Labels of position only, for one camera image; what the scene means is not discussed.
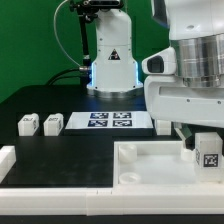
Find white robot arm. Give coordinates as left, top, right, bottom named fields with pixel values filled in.
left=87, top=0, right=224, bottom=128

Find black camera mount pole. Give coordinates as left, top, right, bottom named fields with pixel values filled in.
left=69, top=0, right=124, bottom=66

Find grey cable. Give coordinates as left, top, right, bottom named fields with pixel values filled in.
left=53, top=0, right=83, bottom=68

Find black base cables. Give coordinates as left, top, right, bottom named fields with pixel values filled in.
left=46, top=65, right=93, bottom=86

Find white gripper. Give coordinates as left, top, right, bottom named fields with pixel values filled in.
left=142, top=47, right=224, bottom=150

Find marker tag sheet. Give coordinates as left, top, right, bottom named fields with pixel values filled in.
left=66, top=111, right=153, bottom=130

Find white U-shaped fence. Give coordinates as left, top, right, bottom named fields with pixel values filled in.
left=0, top=146, right=224, bottom=216

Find white square tabletop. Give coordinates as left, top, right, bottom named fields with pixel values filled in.
left=114, top=141, right=224, bottom=185

